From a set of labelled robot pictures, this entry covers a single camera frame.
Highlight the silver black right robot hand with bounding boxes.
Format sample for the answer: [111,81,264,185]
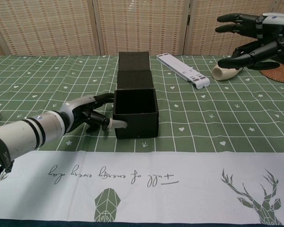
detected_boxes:
[214,13,284,71]

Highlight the green grid tablecloth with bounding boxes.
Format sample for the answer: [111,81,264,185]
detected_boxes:
[0,53,284,225]

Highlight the cream mayonnaise squeeze bottle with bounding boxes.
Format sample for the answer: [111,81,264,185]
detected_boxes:
[212,64,246,81]

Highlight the black folding cardboard box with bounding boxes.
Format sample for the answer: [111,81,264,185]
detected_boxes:
[113,51,160,140]

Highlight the white folding stand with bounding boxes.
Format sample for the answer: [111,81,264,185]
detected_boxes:
[156,53,210,90]

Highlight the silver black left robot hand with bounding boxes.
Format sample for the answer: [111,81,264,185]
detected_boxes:
[59,93,128,134]

